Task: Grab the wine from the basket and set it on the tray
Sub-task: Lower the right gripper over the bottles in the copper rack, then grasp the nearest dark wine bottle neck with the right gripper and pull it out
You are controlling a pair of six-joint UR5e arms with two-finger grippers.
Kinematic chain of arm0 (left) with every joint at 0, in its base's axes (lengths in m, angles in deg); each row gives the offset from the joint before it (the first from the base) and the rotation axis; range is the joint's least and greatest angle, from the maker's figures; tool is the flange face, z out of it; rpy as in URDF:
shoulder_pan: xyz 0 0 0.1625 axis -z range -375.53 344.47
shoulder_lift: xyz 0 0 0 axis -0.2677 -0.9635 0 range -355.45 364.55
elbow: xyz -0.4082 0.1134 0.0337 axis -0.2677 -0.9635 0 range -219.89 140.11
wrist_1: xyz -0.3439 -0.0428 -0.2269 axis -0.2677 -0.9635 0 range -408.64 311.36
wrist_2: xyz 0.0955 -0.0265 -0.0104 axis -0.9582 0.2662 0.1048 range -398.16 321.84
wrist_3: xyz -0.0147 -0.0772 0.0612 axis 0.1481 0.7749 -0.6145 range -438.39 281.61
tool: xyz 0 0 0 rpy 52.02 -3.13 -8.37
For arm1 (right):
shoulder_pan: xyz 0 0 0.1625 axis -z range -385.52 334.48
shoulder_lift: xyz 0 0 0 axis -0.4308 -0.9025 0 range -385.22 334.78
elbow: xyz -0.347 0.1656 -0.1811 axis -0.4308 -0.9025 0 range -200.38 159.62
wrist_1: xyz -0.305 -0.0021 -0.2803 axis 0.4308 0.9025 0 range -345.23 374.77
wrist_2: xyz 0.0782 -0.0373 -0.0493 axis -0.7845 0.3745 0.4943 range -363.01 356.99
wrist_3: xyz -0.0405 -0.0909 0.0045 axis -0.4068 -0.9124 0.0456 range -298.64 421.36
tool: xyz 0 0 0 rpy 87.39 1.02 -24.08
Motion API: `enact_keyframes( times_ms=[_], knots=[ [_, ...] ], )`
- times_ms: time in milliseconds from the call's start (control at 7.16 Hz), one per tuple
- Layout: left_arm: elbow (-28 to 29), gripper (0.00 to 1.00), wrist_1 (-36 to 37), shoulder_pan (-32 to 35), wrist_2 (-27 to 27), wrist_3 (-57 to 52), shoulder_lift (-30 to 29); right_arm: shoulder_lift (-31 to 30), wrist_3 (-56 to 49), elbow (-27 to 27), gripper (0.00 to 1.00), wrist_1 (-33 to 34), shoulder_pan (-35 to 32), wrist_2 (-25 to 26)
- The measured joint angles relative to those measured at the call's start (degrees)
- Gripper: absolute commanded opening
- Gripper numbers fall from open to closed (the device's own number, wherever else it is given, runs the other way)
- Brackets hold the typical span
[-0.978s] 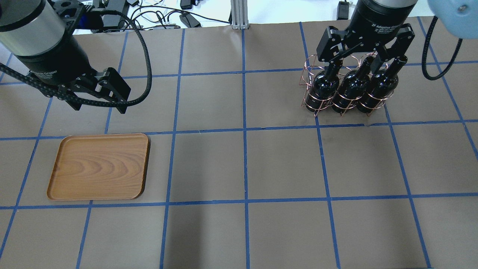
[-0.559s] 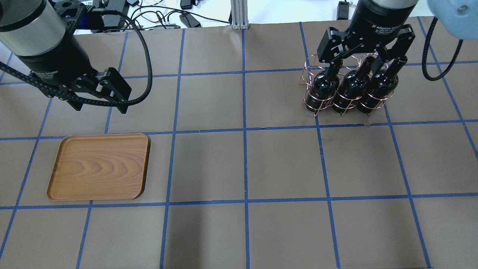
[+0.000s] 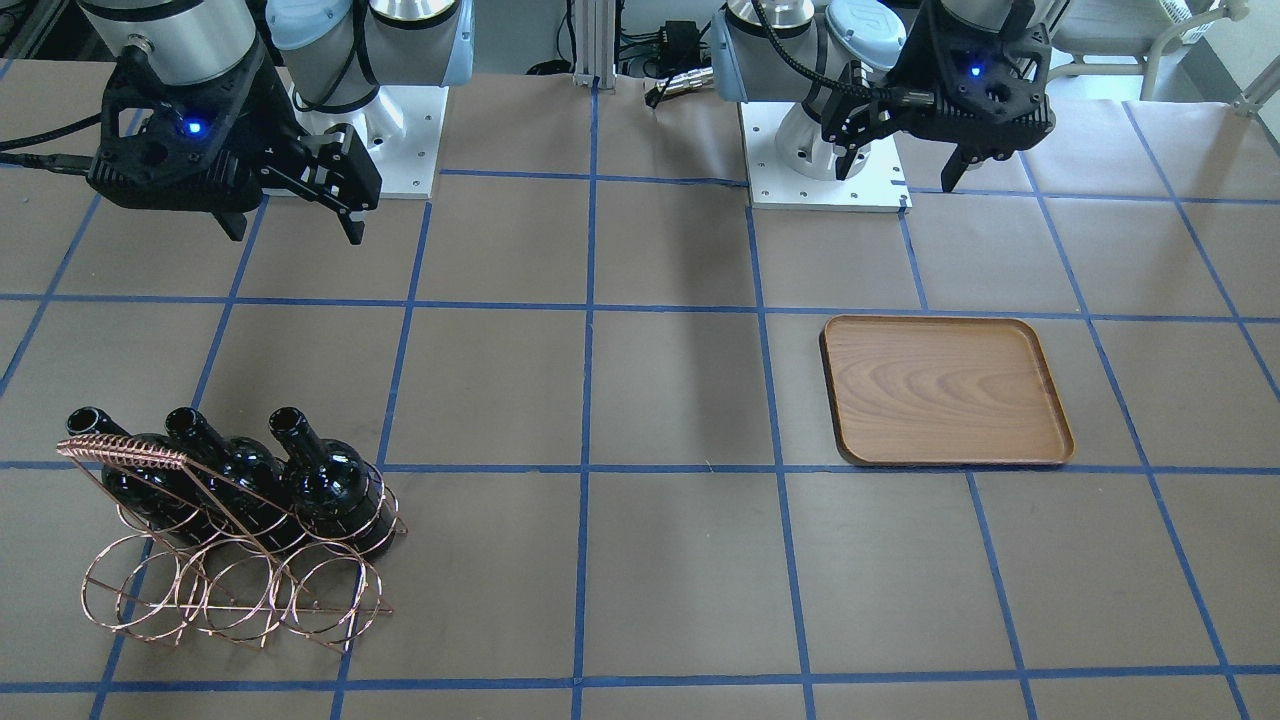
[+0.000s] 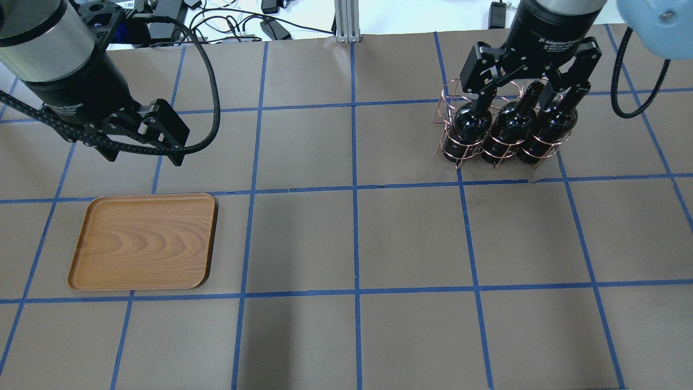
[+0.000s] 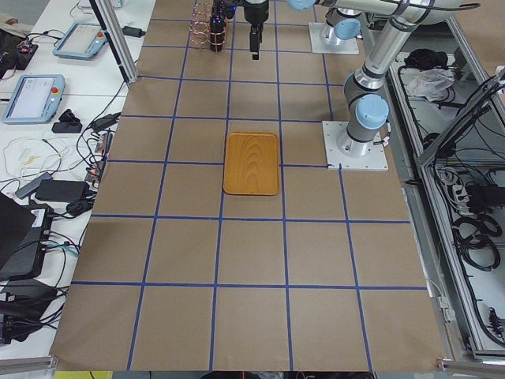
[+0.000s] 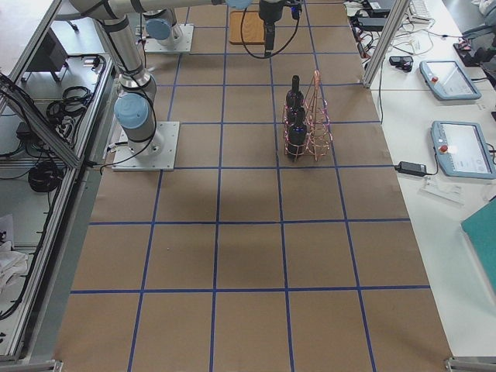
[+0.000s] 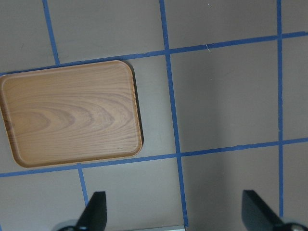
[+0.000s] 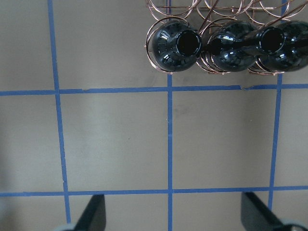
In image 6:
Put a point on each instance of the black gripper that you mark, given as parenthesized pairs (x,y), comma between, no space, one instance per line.
(268,10)

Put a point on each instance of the wooden tray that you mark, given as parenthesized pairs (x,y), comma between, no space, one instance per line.
(245,27)

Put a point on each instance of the dark wine bottle rear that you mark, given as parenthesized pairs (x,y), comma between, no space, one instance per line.
(294,98)

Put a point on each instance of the teach pendant far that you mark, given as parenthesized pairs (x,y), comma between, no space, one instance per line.
(448,81)

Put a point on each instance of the teach pendant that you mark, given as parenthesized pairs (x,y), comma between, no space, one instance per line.
(448,81)
(461,150)

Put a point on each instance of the black power adapter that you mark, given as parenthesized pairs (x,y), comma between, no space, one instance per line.
(414,169)

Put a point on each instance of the teach pendant near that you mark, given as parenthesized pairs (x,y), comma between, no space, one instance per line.
(461,150)

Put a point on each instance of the clear acrylic stand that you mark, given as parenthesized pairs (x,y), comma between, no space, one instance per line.
(450,193)

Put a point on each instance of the white cloth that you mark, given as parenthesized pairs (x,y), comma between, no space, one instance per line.
(14,264)

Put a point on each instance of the copper wire bottle basket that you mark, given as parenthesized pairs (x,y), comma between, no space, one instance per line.
(319,137)

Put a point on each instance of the aluminium frame post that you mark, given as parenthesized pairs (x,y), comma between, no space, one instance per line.
(387,35)

